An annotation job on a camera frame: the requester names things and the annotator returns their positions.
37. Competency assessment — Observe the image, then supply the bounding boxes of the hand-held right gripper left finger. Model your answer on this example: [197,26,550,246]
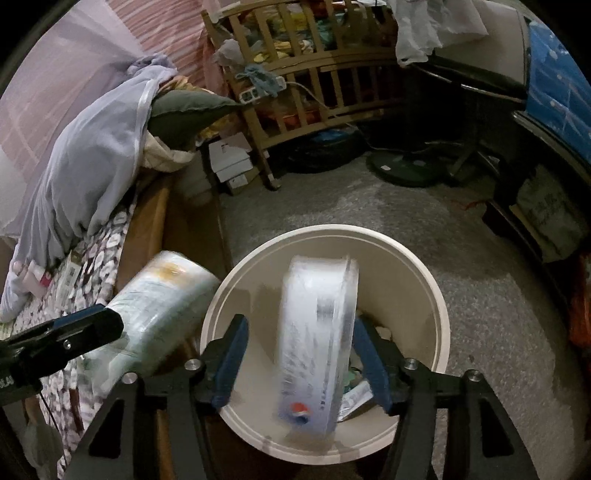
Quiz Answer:
[60,314,250,480]

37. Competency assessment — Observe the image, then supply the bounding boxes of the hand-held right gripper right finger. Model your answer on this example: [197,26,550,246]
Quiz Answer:
[353,316,539,480]

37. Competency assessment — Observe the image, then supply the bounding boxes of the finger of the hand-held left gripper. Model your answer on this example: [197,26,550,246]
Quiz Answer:
[0,305,125,384]

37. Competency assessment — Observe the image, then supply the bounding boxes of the white orange snack bag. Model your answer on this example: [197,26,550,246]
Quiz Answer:
[85,250,222,384]

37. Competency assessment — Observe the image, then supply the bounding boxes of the blue white medicine box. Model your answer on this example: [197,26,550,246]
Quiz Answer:
[274,253,360,437]

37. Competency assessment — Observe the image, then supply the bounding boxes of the white round bin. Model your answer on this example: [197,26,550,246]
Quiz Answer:
[199,224,451,464]

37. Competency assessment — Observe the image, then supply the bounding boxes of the white printed wrapper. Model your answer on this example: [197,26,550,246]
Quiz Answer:
[339,381,372,421]

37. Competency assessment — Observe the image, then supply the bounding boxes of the printed blanket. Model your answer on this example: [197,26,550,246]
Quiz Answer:
[0,203,139,462]

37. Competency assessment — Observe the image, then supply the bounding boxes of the pink bottle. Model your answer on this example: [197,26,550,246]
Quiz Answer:
[14,261,40,294]

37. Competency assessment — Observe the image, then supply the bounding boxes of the grey blanket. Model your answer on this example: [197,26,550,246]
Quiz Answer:
[0,53,178,321]

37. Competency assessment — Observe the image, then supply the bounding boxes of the brown cardboard box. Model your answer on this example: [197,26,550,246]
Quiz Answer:
[226,166,264,197]

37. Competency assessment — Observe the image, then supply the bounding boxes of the cream quilted cloth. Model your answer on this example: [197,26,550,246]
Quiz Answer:
[141,136,197,174]

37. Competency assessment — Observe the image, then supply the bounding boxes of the black fan base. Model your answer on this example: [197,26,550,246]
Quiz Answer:
[367,148,455,188]

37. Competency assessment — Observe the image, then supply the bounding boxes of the white cardboard box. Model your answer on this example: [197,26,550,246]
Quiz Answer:
[208,134,254,183]

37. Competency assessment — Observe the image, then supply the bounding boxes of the black bag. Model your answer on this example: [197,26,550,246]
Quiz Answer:
[286,131,370,174]

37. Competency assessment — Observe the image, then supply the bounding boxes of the green pillow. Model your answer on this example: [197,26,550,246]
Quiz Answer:
[148,90,243,151]

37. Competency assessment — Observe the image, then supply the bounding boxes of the white printed bag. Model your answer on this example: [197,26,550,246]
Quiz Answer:
[515,166,589,264]

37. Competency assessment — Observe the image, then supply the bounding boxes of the sheer mosquito net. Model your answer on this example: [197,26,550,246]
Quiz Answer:
[0,0,206,241]

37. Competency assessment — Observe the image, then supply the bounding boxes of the white power strip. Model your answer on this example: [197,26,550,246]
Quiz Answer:
[238,76,287,103]

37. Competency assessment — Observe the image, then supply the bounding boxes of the teal knitted cloth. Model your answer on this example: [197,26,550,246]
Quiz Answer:
[242,65,278,97]

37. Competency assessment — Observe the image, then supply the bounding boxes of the wooden crib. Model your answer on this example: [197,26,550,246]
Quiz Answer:
[202,0,407,190]

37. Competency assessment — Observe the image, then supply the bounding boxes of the blue plastic sheet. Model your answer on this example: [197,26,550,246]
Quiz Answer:
[526,18,591,167]

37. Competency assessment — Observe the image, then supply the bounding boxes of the pile of colourful clothes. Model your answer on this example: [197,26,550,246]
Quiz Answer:
[231,0,384,61]

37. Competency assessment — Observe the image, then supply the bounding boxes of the white hanging cloth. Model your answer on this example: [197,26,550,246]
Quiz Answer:
[388,0,490,68]

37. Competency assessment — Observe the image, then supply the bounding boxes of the wooden bed frame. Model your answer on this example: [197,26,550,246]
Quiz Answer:
[113,171,232,324]

